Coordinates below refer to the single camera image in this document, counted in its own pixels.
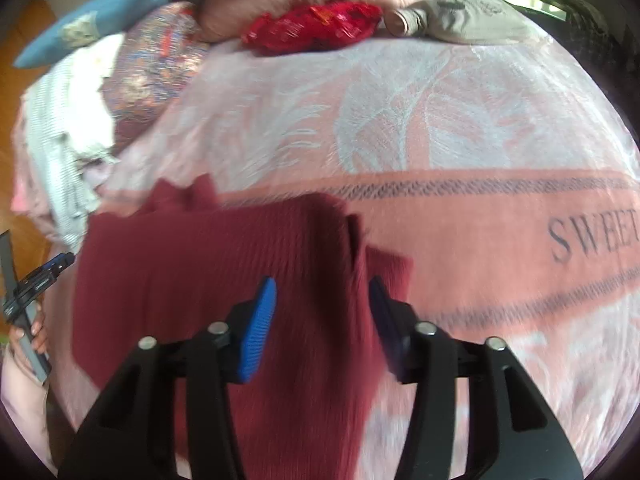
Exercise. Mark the dark plaid cloth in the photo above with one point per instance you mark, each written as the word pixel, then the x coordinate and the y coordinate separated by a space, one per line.
pixel 595 35

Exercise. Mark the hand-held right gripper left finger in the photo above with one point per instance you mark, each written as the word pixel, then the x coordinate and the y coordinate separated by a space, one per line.
pixel 256 332

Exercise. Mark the paisley patterned pillow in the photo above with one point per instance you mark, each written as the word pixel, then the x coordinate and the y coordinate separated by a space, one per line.
pixel 150 80

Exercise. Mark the person's left hand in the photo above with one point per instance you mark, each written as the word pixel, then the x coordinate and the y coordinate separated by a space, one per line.
pixel 39 330

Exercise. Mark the pink printed blanket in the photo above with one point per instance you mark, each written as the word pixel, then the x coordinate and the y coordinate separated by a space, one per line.
pixel 450 160

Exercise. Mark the red patterned cloth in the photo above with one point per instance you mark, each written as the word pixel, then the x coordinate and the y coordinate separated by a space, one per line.
pixel 310 27

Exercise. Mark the light blue striped garment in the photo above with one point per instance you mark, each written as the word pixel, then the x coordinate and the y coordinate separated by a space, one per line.
pixel 50 125

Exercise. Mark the beige folded garment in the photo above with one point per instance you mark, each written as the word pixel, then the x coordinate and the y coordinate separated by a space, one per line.
pixel 465 20

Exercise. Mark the dark red knit sweater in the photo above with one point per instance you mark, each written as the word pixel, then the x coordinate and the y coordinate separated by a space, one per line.
pixel 200 270

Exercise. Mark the blue pillow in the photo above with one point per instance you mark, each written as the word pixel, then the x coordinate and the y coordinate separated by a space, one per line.
pixel 90 15

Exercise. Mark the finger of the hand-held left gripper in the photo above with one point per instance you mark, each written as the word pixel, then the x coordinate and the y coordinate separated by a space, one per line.
pixel 45 275

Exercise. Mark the person's left forearm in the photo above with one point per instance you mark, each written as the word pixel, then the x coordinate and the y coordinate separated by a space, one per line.
pixel 25 410

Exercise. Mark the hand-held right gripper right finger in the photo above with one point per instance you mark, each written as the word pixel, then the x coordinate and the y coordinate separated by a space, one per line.
pixel 387 330

